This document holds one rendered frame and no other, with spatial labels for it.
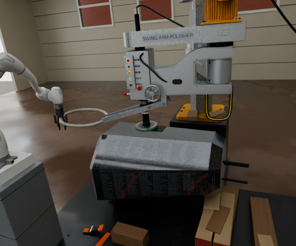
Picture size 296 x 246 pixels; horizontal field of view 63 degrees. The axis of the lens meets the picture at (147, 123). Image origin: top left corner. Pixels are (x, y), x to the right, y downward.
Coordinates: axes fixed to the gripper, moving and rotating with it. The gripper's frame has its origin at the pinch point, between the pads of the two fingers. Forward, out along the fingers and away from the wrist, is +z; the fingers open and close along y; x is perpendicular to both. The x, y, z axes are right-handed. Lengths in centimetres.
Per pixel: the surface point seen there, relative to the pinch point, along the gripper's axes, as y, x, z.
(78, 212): 14, -34, 81
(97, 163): 40, -44, 17
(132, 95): 73, -24, -38
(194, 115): 136, 1, -8
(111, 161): 53, -46, 14
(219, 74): 142, -42, -60
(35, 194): -2, -77, 23
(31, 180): -3, -76, 10
